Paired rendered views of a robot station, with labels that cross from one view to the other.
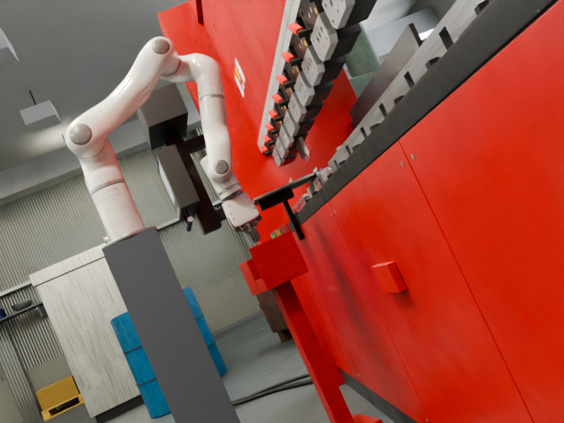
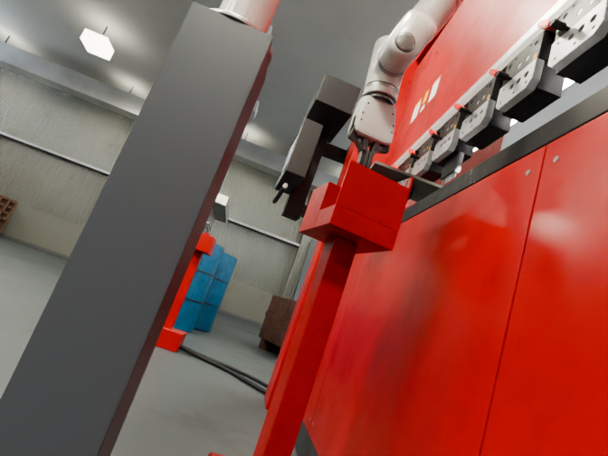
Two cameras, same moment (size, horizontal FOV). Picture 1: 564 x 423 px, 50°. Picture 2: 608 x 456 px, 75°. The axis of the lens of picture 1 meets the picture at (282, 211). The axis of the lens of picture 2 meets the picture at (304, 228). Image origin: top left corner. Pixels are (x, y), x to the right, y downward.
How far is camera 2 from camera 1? 1.22 m
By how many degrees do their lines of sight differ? 9
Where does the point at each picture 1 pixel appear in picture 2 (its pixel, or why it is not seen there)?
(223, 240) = (277, 266)
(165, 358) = (137, 178)
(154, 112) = (328, 93)
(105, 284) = not seen: hidden behind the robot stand
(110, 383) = not seen: hidden behind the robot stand
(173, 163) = (310, 136)
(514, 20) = not seen: outside the picture
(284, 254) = (382, 205)
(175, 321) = (192, 150)
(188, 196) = (299, 167)
